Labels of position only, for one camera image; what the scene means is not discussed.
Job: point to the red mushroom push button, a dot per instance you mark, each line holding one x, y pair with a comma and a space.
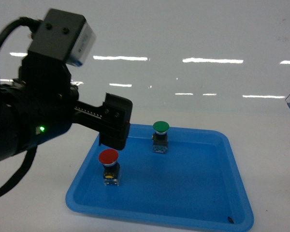
112, 171

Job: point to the blue plastic tray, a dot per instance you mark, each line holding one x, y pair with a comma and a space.
196, 185

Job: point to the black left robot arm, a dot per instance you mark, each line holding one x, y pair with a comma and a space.
10, 143

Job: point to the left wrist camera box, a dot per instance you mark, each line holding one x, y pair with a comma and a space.
63, 36

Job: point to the green mushroom push button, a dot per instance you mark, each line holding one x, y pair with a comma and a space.
160, 137

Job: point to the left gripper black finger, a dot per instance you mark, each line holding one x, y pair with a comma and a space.
116, 115

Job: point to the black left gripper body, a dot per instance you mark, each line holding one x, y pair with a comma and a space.
47, 103

